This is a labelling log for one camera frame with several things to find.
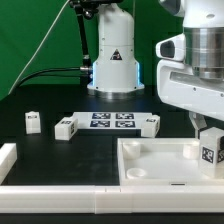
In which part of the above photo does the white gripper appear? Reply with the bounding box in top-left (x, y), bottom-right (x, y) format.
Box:
top-left (157, 60), bottom-right (224, 138)

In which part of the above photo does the white square table top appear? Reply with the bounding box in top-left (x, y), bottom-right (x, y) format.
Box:
top-left (117, 138), bottom-right (224, 186)

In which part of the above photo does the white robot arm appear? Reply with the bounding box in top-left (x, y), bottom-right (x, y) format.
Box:
top-left (88, 0), bottom-right (224, 130)

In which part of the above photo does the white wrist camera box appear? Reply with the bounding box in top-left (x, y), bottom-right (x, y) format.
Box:
top-left (156, 34), bottom-right (186, 62)

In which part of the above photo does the white marker base plate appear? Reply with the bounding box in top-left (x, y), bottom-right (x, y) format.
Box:
top-left (73, 112), bottom-right (152, 130)

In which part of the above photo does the white front fence rail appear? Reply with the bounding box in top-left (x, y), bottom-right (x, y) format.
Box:
top-left (0, 186), bottom-right (224, 214)

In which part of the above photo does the white fence rail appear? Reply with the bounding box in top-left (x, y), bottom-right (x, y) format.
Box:
top-left (0, 143), bottom-right (17, 185)
top-left (0, 186), bottom-right (224, 214)

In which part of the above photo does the black thick cable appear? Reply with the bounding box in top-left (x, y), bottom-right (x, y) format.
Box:
top-left (15, 66), bottom-right (93, 88)

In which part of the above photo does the white thin cable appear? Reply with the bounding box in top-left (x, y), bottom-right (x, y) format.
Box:
top-left (7, 0), bottom-right (72, 96)

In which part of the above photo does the white left fence rail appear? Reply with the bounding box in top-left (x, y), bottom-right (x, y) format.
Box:
top-left (0, 143), bottom-right (17, 185)

